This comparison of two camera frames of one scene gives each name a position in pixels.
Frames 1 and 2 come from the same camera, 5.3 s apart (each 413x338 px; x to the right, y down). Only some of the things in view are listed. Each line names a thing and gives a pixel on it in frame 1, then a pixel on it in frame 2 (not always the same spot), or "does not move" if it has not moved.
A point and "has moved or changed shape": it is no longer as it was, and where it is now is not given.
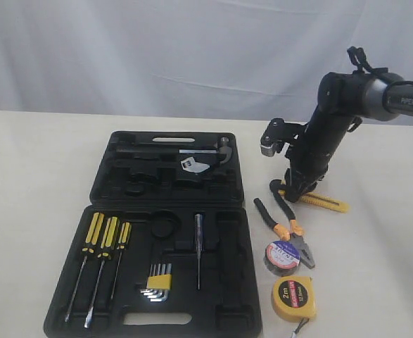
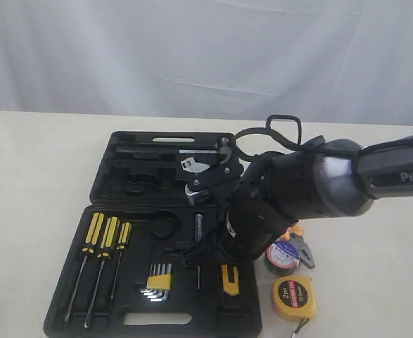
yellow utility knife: x=322 y=201 has moved or changed shape
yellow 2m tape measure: x=293 y=298 does not move
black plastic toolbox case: x=164 y=248 does not move
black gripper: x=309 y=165 to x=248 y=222
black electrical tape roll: x=281 y=258 does not move
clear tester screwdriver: x=198 y=236 does not move
